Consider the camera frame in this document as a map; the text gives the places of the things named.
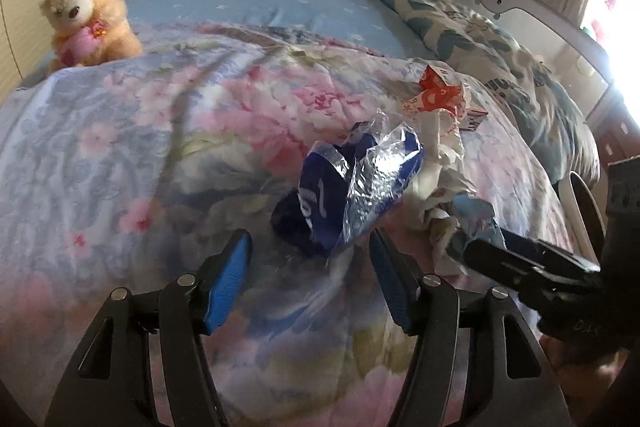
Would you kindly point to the beige teddy bear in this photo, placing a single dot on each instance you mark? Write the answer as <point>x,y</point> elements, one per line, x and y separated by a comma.
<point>82,7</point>

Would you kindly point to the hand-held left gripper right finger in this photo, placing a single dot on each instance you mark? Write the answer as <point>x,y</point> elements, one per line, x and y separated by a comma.
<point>390,277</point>

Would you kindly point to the pink floral blanket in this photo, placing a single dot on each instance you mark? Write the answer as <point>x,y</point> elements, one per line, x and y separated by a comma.
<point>150,132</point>

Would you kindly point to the bright window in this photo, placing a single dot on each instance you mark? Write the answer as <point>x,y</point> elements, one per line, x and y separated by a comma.
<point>625,32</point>

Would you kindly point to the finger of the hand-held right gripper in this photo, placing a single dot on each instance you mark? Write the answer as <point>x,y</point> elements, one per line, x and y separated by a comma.
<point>510,267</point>
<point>550,252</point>

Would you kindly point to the white wrapper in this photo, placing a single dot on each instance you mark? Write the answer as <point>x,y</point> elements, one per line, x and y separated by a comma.
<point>450,187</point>

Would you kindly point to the white round waste bin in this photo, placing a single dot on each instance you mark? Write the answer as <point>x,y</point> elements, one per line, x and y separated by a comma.
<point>565,197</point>

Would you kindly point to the blue leaf print quilt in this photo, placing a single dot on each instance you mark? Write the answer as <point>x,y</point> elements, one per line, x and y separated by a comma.
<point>475,37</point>

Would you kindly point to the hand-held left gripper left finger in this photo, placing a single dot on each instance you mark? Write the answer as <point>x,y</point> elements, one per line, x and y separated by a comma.
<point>227,277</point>

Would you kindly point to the blue plastic bag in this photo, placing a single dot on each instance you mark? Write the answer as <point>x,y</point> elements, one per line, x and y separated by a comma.
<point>325,187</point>

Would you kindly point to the person's right hand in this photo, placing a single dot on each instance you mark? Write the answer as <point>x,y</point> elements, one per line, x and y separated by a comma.
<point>585,362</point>

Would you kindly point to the brown white dresser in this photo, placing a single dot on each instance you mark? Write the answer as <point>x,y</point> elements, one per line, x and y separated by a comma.
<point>620,142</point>

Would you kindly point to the red white carton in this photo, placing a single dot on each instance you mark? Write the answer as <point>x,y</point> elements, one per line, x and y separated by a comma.
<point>435,89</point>

